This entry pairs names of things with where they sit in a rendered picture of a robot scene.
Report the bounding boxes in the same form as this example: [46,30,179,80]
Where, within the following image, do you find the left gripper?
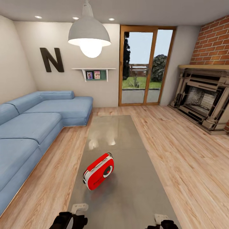
[73,215,88,229]

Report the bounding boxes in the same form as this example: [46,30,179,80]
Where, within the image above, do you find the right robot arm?
[147,213,178,229]

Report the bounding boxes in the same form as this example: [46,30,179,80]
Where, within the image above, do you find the radio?
[83,153,114,190]

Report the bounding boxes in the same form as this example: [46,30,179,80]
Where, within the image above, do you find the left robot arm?
[49,203,88,229]

